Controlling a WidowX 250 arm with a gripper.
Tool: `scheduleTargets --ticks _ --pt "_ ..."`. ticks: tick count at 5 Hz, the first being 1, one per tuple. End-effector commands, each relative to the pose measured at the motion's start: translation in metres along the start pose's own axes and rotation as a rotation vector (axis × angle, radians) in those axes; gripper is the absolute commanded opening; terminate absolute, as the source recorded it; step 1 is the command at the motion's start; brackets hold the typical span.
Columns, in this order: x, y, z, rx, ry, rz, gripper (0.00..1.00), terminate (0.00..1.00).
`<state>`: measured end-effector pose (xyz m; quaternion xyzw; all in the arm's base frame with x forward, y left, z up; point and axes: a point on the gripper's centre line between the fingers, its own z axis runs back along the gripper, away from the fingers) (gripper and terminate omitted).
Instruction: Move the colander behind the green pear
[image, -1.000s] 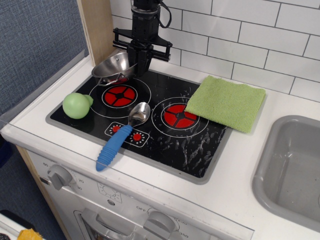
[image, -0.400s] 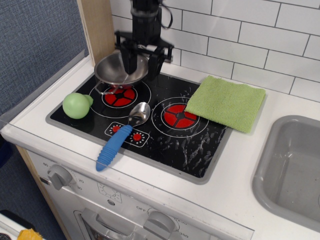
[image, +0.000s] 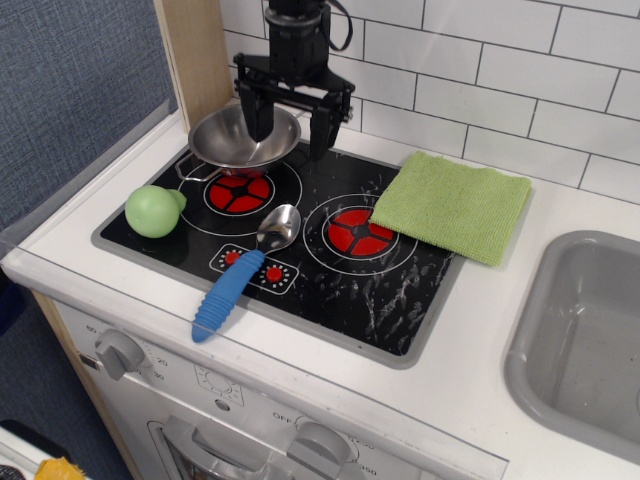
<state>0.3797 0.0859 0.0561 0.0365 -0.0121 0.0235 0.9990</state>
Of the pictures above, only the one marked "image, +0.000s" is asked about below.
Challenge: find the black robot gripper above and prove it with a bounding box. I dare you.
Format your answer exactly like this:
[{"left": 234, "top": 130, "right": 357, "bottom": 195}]
[{"left": 233, "top": 1, "right": 355, "bottom": 160}]

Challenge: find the stainless steel colander bowl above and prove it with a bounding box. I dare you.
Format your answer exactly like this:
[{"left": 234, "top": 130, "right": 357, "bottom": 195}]
[{"left": 175, "top": 104, "right": 301, "bottom": 182}]

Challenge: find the green toy pear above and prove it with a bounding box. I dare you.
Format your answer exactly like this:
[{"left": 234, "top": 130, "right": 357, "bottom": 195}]
[{"left": 125, "top": 185, "right": 187, "bottom": 239}]

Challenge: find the black toy stovetop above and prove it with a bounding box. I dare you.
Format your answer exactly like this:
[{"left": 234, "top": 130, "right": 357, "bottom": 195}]
[{"left": 92, "top": 142, "right": 463, "bottom": 368}]

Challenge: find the green folded cloth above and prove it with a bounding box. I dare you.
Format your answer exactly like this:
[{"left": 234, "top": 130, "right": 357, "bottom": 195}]
[{"left": 370, "top": 151, "right": 531, "bottom": 267}]

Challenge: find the grey timer knob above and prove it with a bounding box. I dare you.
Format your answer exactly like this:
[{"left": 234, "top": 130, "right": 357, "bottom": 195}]
[{"left": 95, "top": 329, "right": 145, "bottom": 380}]

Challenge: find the grey oven knob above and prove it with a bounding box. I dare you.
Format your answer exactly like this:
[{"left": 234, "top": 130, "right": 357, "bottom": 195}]
[{"left": 286, "top": 422, "right": 351, "bottom": 479}]

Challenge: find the white toy oven door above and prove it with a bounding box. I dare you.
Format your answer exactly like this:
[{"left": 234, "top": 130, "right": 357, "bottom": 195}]
[{"left": 150, "top": 416, "right": 364, "bottom": 479}]

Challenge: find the grey sink basin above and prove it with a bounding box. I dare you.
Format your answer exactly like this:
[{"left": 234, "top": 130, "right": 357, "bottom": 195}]
[{"left": 505, "top": 231, "right": 639, "bottom": 463}]

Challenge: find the yellow black object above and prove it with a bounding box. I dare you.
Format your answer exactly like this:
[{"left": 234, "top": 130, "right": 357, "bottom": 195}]
[{"left": 0, "top": 457, "right": 89, "bottom": 480}]

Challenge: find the blue handled metal spoon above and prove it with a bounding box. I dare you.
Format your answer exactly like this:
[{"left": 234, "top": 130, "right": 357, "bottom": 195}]
[{"left": 191, "top": 204, "right": 301, "bottom": 343}]

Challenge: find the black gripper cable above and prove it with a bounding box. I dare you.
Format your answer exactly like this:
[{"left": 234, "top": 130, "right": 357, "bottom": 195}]
[{"left": 327, "top": 0, "right": 354, "bottom": 52}]

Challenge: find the wooden side post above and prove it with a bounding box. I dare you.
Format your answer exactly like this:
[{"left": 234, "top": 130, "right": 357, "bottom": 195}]
[{"left": 153, "top": 0, "right": 233, "bottom": 131}]

